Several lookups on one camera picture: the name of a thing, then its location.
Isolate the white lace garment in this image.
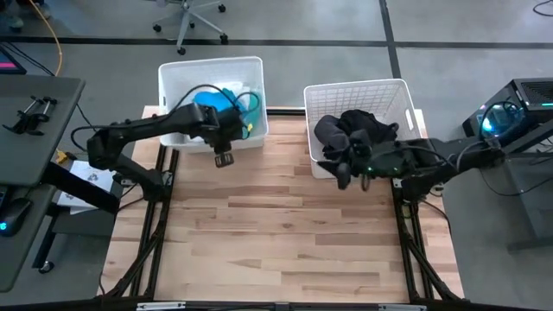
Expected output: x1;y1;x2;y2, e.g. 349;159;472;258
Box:
214;80;252;98

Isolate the black table frame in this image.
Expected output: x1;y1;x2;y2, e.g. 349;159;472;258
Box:
101;144;181;303
391;179;461;303

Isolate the grey side desk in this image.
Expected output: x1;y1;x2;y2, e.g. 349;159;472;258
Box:
0;75;86;187

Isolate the dark navy garment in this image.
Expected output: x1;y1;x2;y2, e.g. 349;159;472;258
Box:
313;114;353;174

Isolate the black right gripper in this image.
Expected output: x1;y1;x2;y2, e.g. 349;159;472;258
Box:
334;144;418;193

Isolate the white fine-mesh laundry basket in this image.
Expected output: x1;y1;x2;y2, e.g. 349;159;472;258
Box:
157;55;270;153

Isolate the grey equipment stand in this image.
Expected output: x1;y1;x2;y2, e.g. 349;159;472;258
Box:
500;120;553;252

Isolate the tablet with pink stripe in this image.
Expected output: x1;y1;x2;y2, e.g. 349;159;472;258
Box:
0;45;28;76

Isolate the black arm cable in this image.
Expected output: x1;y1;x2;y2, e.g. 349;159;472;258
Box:
70;83;261;152
455;140;553;199

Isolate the black rear rail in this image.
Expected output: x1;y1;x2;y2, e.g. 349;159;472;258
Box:
265;107;307;117

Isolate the black floor cable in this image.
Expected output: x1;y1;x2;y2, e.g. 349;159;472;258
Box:
531;0;553;18

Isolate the black garment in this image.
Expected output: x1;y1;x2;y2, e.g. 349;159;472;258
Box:
339;109;401;149

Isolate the bright blue garment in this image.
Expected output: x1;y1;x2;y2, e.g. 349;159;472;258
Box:
192;89;243;114

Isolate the dark grey desk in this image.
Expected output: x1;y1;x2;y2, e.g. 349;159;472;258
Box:
0;184;58;294

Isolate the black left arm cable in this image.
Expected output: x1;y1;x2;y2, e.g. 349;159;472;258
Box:
70;83;261;152

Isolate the black clamp tool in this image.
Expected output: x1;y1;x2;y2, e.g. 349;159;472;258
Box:
2;95;59;136

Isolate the black mouse with blue light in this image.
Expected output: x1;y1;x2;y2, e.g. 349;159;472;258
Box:
0;197;34;238

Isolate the black desk base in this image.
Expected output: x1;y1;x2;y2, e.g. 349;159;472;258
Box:
32;162;123;275

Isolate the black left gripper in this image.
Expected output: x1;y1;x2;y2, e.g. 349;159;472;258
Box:
206;107;247;169

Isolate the person's shoe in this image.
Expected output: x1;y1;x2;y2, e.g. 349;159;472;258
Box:
16;0;51;21
0;12;25;31

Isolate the thin black cable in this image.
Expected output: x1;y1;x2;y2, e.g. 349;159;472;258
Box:
3;41;56;78

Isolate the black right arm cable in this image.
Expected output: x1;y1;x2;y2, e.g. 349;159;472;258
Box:
455;140;553;199

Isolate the yellow cable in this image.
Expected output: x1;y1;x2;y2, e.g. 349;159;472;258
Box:
28;0;64;78

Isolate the silver bracket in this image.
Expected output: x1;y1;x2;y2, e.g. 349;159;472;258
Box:
378;303;427;311
136;301;188;311

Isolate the teal garment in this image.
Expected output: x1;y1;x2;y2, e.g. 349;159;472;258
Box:
222;88;264;140

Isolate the office chair base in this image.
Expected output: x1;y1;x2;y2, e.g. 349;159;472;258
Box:
151;0;229;56

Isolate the black computer with glowing cooler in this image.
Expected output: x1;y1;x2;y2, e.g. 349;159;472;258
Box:
461;77;553;140

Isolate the white large-hole laundry basket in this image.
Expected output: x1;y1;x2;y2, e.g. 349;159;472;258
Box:
303;78;423;180

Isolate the white printed paper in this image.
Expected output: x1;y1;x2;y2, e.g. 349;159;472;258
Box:
55;159;116;215

